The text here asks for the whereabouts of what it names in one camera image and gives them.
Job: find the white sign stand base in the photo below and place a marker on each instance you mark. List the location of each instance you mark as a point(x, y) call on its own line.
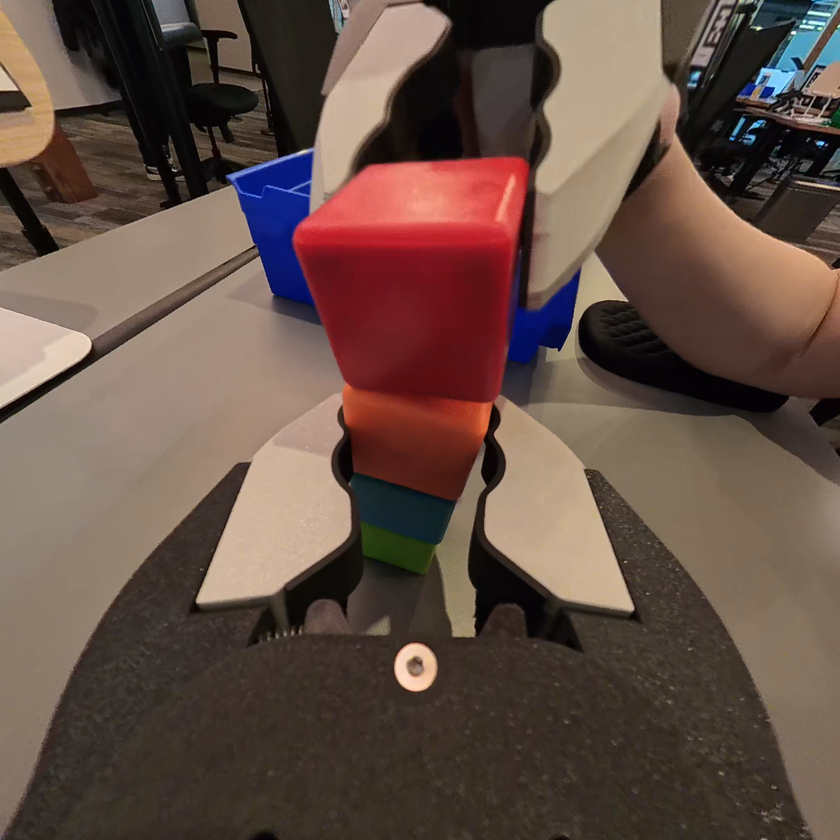
point(33, 355)

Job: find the black partition panel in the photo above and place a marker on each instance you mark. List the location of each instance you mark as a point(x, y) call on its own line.
point(295, 66)

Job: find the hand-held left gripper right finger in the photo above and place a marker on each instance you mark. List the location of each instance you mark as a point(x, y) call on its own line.
point(558, 532)

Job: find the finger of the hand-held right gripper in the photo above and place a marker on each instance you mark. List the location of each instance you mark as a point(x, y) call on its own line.
point(374, 79)
point(597, 118)

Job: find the orange magnetic cube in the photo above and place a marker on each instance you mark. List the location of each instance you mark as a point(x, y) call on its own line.
point(414, 440)

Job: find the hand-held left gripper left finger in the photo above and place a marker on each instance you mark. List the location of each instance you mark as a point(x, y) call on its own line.
point(273, 532)

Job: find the person's right hand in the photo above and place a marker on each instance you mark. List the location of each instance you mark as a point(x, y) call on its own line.
point(663, 131)

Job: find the blue plastic bin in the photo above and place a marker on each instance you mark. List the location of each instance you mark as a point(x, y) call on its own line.
point(282, 223)

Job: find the wooden instruction sign board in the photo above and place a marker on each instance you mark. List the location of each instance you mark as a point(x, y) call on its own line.
point(24, 92)

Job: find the teal magnetic cube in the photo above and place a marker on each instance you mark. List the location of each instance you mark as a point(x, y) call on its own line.
point(404, 512)

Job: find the green magnetic cube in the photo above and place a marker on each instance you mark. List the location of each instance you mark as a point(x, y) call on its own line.
point(398, 549)

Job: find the red magnetic cube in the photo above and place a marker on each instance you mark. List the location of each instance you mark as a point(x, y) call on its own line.
point(414, 276)

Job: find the person's right forearm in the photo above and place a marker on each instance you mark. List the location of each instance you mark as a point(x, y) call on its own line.
point(722, 289)

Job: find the black textured mat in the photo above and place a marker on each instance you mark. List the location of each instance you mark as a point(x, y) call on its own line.
point(670, 361)

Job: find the slanted wooden post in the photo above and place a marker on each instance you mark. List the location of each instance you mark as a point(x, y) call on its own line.
point(59, 164)

